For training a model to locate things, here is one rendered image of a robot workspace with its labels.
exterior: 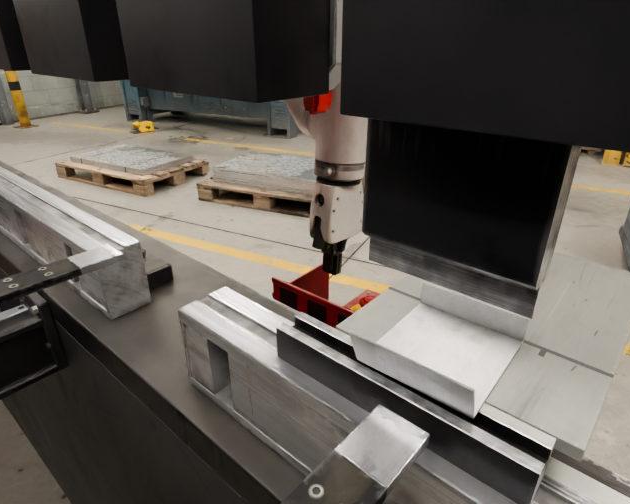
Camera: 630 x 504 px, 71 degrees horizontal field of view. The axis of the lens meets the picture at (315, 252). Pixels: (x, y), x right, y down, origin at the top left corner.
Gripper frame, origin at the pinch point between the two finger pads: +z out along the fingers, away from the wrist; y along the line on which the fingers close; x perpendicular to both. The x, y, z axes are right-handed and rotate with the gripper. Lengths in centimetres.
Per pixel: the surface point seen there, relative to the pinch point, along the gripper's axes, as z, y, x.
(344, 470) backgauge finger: -13, -45, -34
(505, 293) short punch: -22, -37, -38
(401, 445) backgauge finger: -13, -41, -35
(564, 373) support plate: -13, -29, -41
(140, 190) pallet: 68, 129, 297
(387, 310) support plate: -13.3, -29.8, -27.5
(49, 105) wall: 44, 256, 790
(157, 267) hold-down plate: -4.0, -27.9, 11.3
